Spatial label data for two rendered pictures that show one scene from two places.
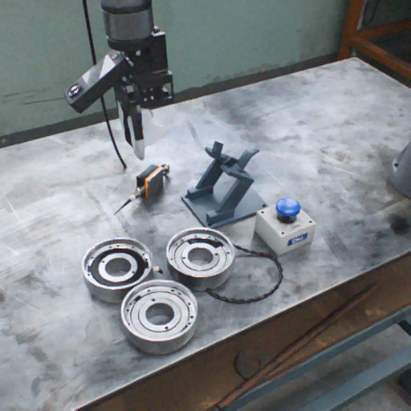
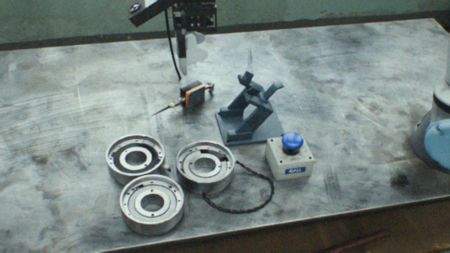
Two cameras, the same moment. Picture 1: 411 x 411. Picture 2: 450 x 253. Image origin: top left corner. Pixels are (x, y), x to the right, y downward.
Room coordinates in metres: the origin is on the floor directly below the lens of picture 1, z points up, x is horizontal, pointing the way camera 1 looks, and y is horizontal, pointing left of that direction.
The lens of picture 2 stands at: (-0.03, -0.20, 1.50)
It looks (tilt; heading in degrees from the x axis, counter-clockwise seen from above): 42 degrees down; 15
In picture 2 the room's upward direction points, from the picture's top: 5 degrees clockwise
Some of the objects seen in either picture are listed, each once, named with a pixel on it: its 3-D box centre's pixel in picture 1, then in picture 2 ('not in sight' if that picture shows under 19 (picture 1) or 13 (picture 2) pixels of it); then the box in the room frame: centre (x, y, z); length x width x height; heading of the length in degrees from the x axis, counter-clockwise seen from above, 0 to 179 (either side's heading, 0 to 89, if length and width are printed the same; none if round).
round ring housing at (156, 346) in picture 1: (160, 317); (152, 205); (0.46, 0.05, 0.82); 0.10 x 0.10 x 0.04
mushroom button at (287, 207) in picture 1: (286, 214); (290, 147); (0.65, -0.14, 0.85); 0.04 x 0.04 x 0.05
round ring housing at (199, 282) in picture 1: (200, 259); (205, 168); (0.57, 0.00, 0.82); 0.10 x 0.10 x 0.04
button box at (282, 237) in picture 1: (287, 225); (292, 156); (0.66, -0.14, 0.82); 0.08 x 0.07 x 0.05; 122
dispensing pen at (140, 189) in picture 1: (140, 187); (183, 98); (0.74, 0.11, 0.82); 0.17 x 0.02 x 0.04; 151
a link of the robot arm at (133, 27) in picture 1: (128, 20); not in sight; (0.79, 0.13, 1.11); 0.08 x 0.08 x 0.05
